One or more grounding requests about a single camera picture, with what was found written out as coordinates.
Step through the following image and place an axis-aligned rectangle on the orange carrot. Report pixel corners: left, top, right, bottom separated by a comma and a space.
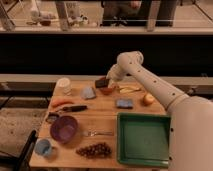
51, 99, 74, 107

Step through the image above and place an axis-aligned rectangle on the bunch of dark grapes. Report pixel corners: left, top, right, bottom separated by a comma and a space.
76, 142, 112, 158

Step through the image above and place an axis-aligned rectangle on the black chair frame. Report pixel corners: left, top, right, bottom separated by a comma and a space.
0, 130, 37, 171

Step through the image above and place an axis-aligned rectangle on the light blue cloth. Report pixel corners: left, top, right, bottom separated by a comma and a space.
82, 86, 96, 100

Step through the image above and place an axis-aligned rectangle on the light blue mug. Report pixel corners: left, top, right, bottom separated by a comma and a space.
34, 139, 56, 157

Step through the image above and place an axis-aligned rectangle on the person in background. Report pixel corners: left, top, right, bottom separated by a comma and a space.
102, 0, 151, 26

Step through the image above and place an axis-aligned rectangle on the black handled knife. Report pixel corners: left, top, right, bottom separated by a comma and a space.
55, 105, 87, 112

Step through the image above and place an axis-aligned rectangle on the black eraser block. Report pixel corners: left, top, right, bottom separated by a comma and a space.
95, 78, 109, 88

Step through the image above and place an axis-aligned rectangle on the green plastic tray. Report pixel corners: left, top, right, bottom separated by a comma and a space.
117, 113, 170, 168

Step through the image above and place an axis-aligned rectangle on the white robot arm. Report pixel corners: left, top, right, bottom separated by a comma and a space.
107, 51, 213, 171

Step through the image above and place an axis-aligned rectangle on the blue sponge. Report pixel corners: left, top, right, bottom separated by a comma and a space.
116, 99, 133, 109

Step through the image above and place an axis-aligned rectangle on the silver fork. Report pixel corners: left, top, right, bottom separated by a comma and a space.
84, 131, 114, 136

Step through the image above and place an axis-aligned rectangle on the yellow apple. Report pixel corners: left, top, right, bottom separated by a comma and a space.
143, 93, 155, 106

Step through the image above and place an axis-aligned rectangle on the purple bowl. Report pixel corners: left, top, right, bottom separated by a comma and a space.
50, 116, 78, 144

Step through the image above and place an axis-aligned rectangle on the white cup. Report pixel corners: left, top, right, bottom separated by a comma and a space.
56, 78, 71, 94

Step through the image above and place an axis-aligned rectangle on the wooden board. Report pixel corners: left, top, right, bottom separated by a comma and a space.
30, 81, 165, 169

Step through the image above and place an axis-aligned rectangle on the small dark measuring cup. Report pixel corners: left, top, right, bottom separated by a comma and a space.
46, 112, 59, 123

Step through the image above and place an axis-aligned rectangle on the dark red background bowl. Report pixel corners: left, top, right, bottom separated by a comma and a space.
40, 20, 51, 26

